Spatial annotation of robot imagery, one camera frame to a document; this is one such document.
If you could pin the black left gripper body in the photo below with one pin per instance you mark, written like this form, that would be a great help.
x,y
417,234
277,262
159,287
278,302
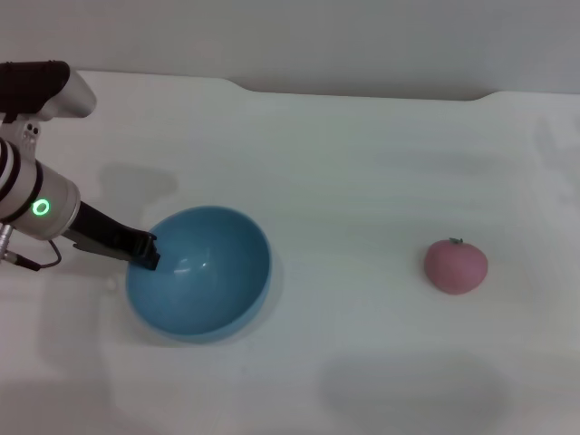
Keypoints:
x,y
104,235

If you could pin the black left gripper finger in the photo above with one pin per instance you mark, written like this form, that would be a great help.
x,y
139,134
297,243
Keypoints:
x,y
146,254

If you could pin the blue plastic bowl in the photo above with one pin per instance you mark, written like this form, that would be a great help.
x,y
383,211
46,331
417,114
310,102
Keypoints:
x,y
204,290

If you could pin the pink toy peach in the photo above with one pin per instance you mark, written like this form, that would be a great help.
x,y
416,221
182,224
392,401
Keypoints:
x,y
455,267

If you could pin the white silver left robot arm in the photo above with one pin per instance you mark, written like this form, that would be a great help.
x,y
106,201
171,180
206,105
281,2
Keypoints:
x,y
27,190

